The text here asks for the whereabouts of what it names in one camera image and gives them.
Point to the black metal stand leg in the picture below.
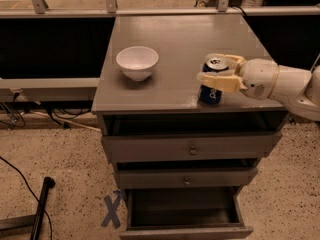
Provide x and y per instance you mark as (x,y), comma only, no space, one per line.
(33,221)

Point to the grey wooden drawer cabinet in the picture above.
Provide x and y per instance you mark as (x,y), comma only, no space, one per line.
(182,42)

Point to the grey middle drawer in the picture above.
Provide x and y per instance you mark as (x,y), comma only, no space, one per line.
(181,174)

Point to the white ceramic bowl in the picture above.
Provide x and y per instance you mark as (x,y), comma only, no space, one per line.
(137,62)

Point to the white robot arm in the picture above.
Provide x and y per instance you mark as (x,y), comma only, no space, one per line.
(296,89)

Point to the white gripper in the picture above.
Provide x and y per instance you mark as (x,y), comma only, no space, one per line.
(258,78)

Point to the blue pepsi can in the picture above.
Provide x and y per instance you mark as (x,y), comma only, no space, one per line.
(210,95)

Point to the blue tape cross mark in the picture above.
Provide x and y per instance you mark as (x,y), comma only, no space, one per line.
(112,206)

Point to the grey drawer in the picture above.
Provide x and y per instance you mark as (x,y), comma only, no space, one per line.
(185,137)
(181,174)
(184,214)

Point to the grey bottom drawer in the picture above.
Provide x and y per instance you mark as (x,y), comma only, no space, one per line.
(184,214)

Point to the grey top drawer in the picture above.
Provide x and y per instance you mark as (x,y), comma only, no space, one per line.
(185,137)

